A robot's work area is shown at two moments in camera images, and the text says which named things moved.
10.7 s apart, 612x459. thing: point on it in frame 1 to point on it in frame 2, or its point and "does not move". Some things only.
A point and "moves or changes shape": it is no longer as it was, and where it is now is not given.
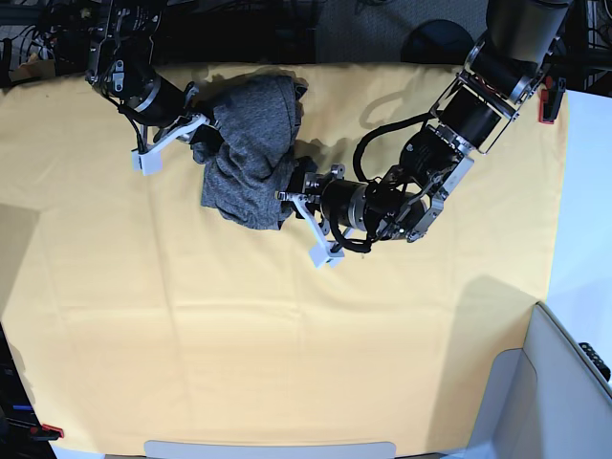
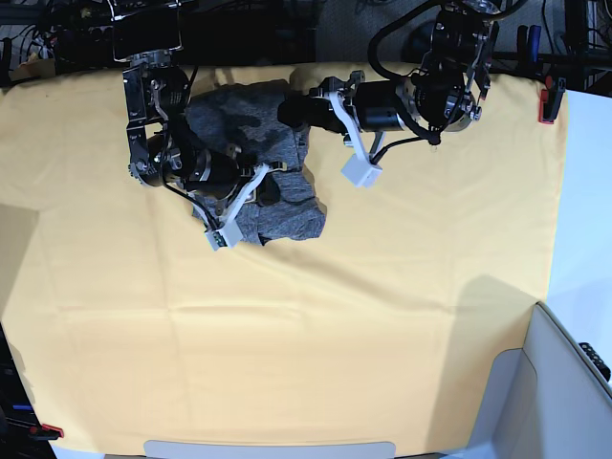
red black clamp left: [46, 432] does not move
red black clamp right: [551, 98] does not move
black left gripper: [166, 107] to [215, 176]
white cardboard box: [542, 401] does not move
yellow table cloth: [132, 319] does not move
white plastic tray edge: [173, 449] does not move
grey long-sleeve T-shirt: [243, 168] moves or changes shape
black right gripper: [341, 199] to [374, 105]
